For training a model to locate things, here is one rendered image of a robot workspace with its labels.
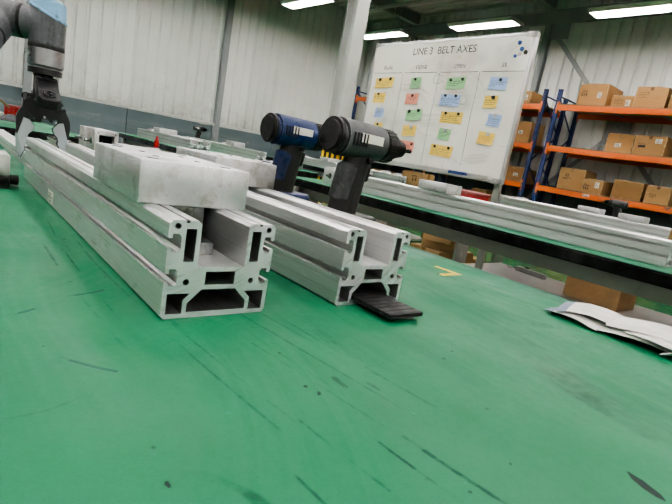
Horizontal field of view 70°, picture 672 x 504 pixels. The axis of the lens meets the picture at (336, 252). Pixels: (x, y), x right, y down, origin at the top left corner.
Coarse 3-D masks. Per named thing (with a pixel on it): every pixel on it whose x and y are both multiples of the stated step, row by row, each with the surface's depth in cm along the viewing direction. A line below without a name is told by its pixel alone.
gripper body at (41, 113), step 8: (32, 72) 114; (40, 72) 111; (48, 72) 111; (56, 72) 113; (24, 96) 115; (32, 96) 111; (32, 104) 111; (32, 112) 112; (40, 112) 113; (48, 112) 114; (56, 112) 115; (48, 120) 115
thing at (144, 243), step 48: (48, 144) 89; (48, 192) 78; (96, 192) 60; (96, 240) 55; (144, 240) 43; (192, 240) 41; (240, 240) 44; (144, 288) 43; (192, 288) 41; (240, 288) 44
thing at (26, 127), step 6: (24, 120) 112; (30, 120) 112; (24, 126) 112; (30, 126) 113; (18, 132) 112; (24, 132) 112; (30, 132) 113; (18, 138) 112; (24, 138) 113; (18, 144) 112; (24, 144) 113; (18, 150) 113
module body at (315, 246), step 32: (256, 192) 79; (288, 224) 61; (320, 224) 54; (352, 224) 61; (288, 256) 59; (320, 256) 54; (352, 256) 52; (384, 256) 57; (320, 288) 54; (352, 288) 53; (384, 288) 57
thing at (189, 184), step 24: (96, 144) 54; (96, 168) 54; (120, 168) 47; (144, 168) 43; (168, 168) 44; (192, 168) 46; (216, 168) 47; (120, 192) 47; (144, 192) 44; (168, 192) 45; (192, 192) 46; (216, 192) 48; (240, 192) 50; (192, 216) 49
